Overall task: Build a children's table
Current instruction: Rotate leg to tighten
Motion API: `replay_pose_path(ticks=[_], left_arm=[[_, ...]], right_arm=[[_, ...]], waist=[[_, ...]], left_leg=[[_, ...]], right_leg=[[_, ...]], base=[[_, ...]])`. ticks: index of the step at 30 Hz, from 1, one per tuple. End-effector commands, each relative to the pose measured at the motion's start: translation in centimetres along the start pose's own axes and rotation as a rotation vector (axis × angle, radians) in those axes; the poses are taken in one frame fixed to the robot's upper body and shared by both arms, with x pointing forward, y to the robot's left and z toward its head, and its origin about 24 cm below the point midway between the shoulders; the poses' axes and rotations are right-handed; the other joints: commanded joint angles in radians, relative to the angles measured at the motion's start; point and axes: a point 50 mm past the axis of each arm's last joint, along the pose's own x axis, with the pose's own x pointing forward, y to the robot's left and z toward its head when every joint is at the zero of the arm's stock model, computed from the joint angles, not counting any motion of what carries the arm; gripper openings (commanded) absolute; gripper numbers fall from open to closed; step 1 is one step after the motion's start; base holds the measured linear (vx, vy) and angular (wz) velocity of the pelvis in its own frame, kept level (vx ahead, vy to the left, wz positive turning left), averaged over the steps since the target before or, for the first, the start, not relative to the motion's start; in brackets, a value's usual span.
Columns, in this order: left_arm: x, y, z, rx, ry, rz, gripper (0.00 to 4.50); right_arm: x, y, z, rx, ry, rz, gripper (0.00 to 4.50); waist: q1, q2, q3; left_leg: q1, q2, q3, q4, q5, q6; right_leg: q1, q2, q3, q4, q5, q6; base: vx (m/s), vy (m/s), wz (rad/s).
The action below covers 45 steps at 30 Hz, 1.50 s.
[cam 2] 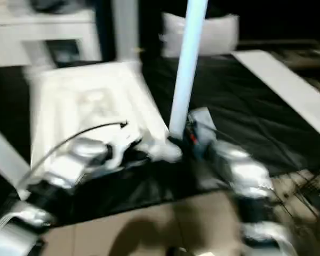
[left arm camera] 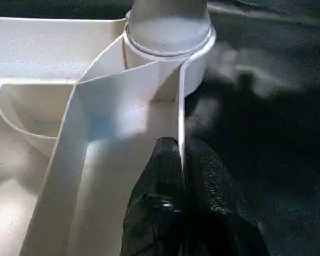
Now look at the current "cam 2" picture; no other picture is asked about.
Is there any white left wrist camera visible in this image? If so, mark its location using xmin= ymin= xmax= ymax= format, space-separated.
xmin=108 ymin=128 xmax=146 ymax=167

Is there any black table mat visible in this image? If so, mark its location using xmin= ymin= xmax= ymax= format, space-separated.
xmin=0 ymin=51 xmax=320 ymax=225

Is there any white plastic table top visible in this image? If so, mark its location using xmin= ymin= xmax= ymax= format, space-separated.
xmin=22 ymin=60 xmax=184 ymax=185

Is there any white glass-door cabinet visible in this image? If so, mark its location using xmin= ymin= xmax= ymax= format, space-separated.
xmin=0 ymin=0 xmax=103 ymax=68

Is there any white flat board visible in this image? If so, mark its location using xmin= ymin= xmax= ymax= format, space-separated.
xmin=231 ymin=49 xmax=320 ymax=142

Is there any grey cushion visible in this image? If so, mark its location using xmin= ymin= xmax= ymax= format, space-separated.
xmin=159 ymin=11 xmax=240 ymax=59

